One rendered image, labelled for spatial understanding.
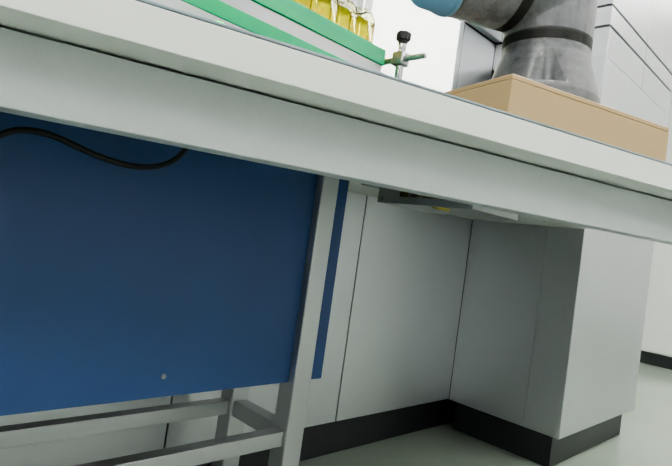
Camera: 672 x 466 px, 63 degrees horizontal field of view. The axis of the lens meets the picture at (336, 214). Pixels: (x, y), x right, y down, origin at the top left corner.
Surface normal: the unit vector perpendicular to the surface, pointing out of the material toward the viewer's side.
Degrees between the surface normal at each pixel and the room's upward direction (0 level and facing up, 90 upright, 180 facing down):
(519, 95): 90
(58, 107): 90
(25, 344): 90
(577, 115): 90
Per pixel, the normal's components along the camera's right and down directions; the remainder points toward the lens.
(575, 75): 0.24, -0.31
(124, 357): 0.70, 0.07
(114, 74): 0.46, 0.03
